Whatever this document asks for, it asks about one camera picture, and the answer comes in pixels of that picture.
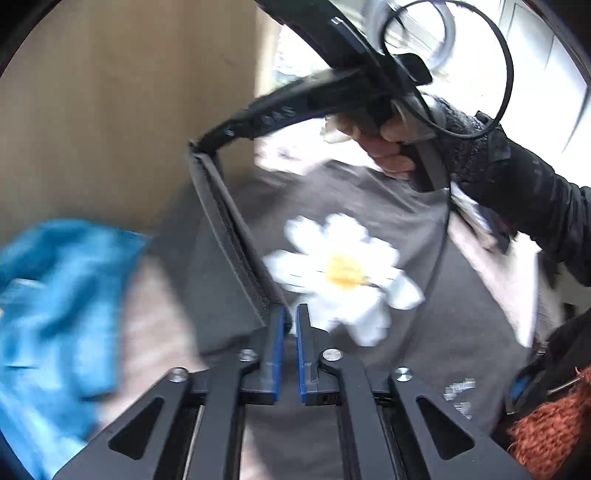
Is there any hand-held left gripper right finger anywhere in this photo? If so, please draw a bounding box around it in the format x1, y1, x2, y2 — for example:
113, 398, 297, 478
295, 303, 532, 480

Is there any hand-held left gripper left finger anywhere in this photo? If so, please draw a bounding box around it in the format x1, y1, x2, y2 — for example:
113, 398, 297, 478
53, 305, 289, 480

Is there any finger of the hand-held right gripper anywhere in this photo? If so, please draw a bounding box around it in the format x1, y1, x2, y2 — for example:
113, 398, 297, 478
188, 68, 370, 154

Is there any grey daisy print t-shirt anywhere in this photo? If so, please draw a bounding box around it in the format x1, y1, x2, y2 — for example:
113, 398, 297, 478
152, 138, 536, 480

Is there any pink plaid blanket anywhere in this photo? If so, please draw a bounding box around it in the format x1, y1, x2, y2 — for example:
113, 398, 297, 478
111, 138, 566, 480

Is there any large wooden board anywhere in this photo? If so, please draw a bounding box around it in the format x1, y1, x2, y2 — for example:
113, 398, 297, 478
0, 0, 273, 245

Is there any blue cloth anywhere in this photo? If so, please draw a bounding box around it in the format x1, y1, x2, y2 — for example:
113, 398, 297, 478
0, 219, 148, 480

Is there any orange knit sweater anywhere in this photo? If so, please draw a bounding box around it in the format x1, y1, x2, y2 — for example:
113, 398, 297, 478
508, 367, 591, 469

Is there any person's black jacket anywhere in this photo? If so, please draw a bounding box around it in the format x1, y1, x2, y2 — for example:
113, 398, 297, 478
503, 300, 591, 416

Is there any white ring light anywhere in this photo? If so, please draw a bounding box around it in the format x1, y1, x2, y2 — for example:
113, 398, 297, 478
369, 0, 458, 70

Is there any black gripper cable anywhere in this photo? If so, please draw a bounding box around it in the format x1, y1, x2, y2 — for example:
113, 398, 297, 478
374, 0, 515, 308

